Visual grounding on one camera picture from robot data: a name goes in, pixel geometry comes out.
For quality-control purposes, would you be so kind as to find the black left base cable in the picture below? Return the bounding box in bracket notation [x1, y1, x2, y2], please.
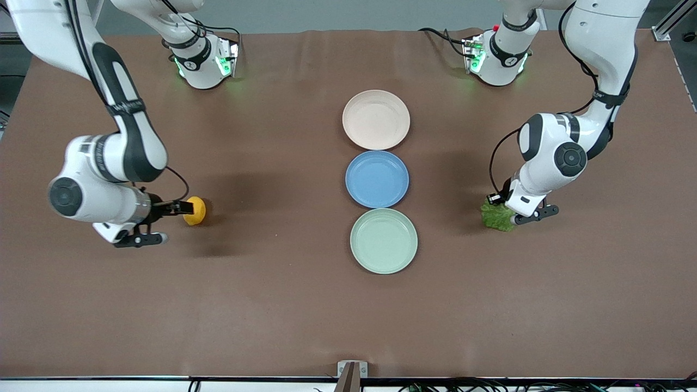
[418, 27, 474, 58]

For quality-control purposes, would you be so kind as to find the green lettuce leaf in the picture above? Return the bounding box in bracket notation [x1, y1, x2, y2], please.
[481, 197, 516, 232]

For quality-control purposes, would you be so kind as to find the black right base cable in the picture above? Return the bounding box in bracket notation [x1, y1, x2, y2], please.
[163, 0, 243, 60]

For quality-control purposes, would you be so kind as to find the pale green round plate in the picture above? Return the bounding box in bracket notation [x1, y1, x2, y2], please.
[350, 209, 418, 274]

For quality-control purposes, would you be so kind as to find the yellow lemon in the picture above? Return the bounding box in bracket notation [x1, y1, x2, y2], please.
[183, 197, 207, 226]

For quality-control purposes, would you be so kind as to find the black cable bundle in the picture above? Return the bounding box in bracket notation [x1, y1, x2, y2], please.
[398, 376, 697, 392]

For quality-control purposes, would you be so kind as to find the blue round plate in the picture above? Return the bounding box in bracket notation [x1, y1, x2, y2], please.
[345, 151, 409, 209]

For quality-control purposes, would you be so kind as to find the beige round plate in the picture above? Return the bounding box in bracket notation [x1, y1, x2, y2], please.
[343, 90, 411, 150]

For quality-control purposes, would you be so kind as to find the grey metal mounting bracket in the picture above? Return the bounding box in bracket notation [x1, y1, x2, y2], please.
[337, 360, 368, 378]

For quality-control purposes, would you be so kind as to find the black base cable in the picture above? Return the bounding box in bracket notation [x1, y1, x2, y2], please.
[163, 0, 243, 60]
[418, 27, 474, 58]

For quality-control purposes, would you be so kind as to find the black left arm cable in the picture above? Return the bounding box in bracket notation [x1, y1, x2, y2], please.
[486, 0, 639, 206]

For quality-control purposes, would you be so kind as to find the brown table cover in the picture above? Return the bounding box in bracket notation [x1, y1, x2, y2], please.
[0, 28, 697, 379]

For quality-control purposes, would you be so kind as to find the aluminium frame profile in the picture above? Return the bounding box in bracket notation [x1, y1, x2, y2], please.
[652, 0, 697, 42]

